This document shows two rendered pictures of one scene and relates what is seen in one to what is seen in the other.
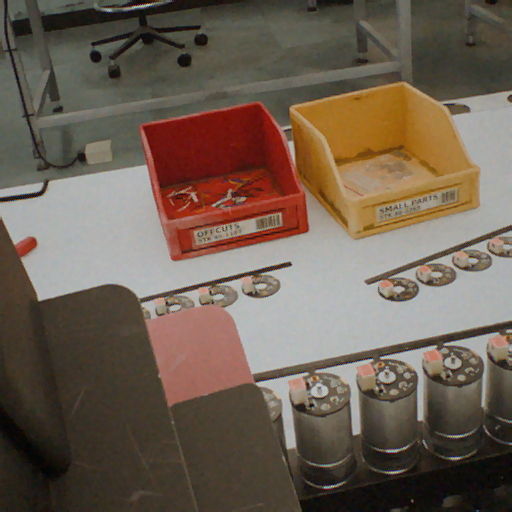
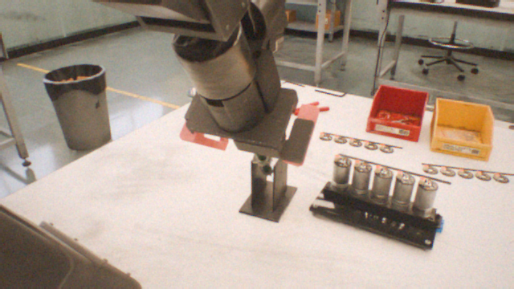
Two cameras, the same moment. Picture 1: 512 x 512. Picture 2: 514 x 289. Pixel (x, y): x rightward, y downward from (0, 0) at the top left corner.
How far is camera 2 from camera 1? 0.24 m
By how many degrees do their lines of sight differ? 31
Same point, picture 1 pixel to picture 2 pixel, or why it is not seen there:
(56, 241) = (335, 111)
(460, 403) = (401, 189)
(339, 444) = (361, 184)
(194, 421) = (298, 122)
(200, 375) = (306, 117)
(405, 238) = (449, 158)
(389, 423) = (377, 185)
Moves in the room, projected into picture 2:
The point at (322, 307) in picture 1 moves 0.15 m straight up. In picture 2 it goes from (400, 163) to (418, 77)
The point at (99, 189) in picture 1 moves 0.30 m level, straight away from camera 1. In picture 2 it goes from (360, 102) to (378, 67)
